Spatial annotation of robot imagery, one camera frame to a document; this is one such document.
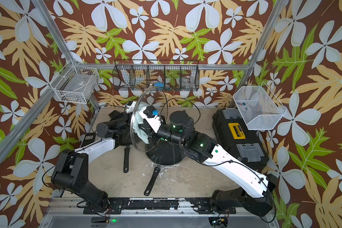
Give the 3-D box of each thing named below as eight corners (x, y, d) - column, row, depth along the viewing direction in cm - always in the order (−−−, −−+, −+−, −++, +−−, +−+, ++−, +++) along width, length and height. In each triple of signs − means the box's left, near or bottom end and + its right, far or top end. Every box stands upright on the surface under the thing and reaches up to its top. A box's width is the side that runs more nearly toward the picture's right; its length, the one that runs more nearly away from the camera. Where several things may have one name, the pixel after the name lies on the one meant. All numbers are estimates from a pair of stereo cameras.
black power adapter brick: (83, 147, 100) (81, 144, 97) (89, 134, 107) (86, 131, 104) (92, 147, 100) (90, 144, 97) (97, 134, 107) (95, 131, 104)
